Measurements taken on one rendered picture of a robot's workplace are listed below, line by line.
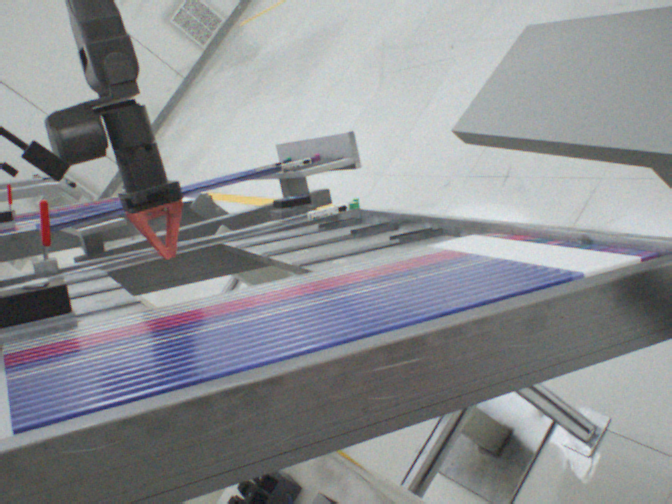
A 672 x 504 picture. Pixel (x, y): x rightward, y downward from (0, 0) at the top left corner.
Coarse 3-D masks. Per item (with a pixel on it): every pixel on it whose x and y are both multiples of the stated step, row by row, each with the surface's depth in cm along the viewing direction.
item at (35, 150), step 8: (32, 144) 79; (40, 144) 79; (24, 152) 78; (32, 152) 79; (40, 152) 79; (48, 152) 79; (32, 160) 79; (40, 160) 79; (48, 160) 79; (56, 160) 80; (64, 160) 80; (40, 168) 79; (48, 168) 79; (56, 168) 80; (64, 168) 80; (56, 176) 80
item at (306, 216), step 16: (352, 208) 114; (272, 224) 109; (288, 224) 110; (192, 240) 106; (208, 240) 106; (224, 240) 107; (128, 256) 102; (144, 256) 102; (160, 256) 103; (64, 272) 99; (80, 272) 99; (96, 272) 100
